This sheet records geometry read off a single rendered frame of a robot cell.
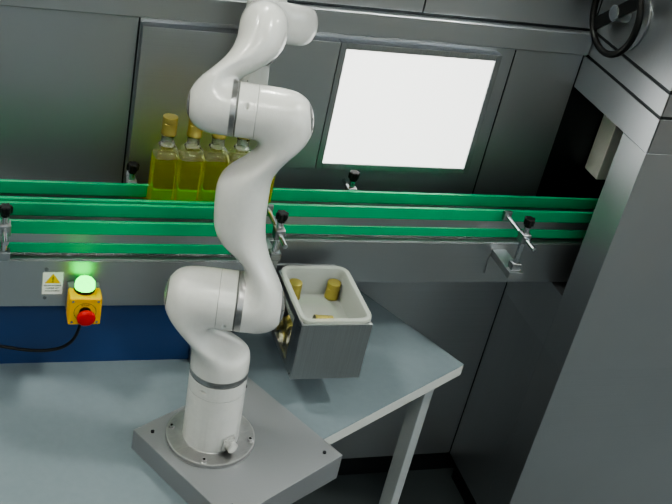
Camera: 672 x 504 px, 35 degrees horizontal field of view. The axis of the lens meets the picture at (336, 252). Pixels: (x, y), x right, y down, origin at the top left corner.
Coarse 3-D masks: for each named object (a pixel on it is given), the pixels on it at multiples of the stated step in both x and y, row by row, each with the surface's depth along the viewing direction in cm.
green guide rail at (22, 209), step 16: (16, 208) 231; (32, 208) 232; (48, 208) 234; (64, 208) 235; (80, 208) 236; (96, 208) 237; (112, 208) 238; (128, 208) 239; (144, 208) 240; (160, 208) 242; (176, 208) 243; (192, 208) 244; (208, 208) 245
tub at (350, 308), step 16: (288, 272) 254; (304, 272) 256; (320, 272) 257; (336, 272) 258; (288, 288) 246; (304, 288) 258; (320, 288) 259; (352, 288) 252; (304, 304) 255; (320, 304) 256; (336, 304) 257; (352, 304) 252; (304, 320) 237; (320, 320) 238; (336, 320) 239; (352, 320) 240; (368, 320) 242
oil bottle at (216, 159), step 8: (208, 144) 245; (208, 152) 243; (216, 152) 243; (224, 152) 243; (208, 160) 243; (216, 160) 243; (224, 160) 244; (208, 168) 244; (216, 168) 244; (224, 168) 245; (208, 176) 245; (216, 176) 245; (208, 184) 246; (216, 184) 247; (200, 192) 248; (208, 192) 247; (200, 200) 248; (208, 200) 248
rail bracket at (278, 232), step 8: (272, 208) 252; (272, 216) 248; (280, 216) 240; (272, 224) 247; (280, 224) 242; (272, 232) 244; (280, 232) 242; (280, 240) 241; (272, 248) 246; (272, 256) 246; (280, 256) 246
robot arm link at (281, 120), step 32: (256, 96) 188; (288, 96) 189; (256, 128) 189; (288, 128) 189; (256, 160) 193; (288, 160) 193; (224, 192) 195; (256, 192) 195; (224, 224) 197; (256, 224) 198; (256, 256) 200; (256, 288) 202; (256, 320) 204
